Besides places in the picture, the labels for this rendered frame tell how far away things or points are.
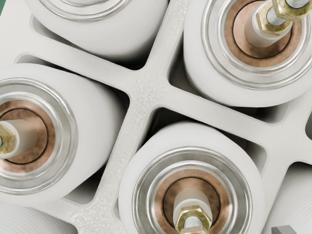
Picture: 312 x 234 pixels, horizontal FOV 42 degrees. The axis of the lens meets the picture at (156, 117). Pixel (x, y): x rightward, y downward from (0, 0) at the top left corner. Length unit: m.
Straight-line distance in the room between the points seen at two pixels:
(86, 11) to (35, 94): 0.06
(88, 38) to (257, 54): 0.11
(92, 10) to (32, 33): 0.10
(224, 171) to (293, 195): 0.09
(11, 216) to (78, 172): 0.09
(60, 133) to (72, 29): 0.07
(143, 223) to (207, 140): 0.07
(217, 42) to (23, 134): 0.13
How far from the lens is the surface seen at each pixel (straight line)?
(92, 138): 0.27
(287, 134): 0.34
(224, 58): 0.26
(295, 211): 0.31
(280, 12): 0.19
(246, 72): 0.26
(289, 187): 0.36
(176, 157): 0.26
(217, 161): 0.26
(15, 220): 0.34
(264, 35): 0.23
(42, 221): 0.36
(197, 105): 0.33
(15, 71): 0.28
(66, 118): 0.26
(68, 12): 0.27
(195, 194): 0.25
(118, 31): 0.27
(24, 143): 0.25
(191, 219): 0.22
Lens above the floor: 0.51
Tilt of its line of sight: 86 degrees down
